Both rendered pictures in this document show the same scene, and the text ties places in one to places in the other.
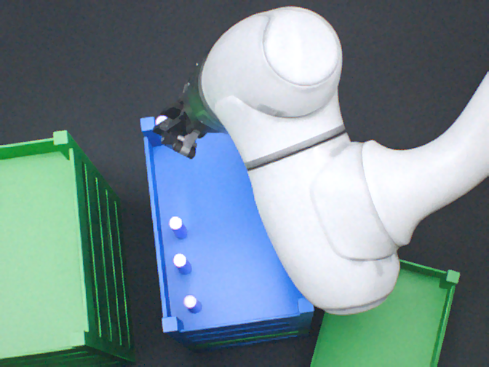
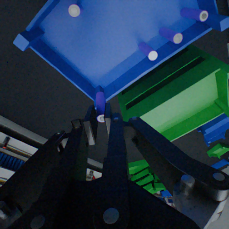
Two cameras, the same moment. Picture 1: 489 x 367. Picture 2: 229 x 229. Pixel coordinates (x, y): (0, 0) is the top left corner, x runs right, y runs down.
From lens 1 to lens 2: 99 cm
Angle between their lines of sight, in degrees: 38
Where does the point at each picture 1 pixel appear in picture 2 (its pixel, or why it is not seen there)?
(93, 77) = (80, 100)
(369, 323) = not seen: outside the picture
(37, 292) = (190, 92)
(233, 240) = (132, 8)
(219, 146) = (78, 56)
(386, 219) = not seen: outside the picture
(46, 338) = (209, 79)
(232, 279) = not seen: outside the picture
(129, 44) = (63, 97)
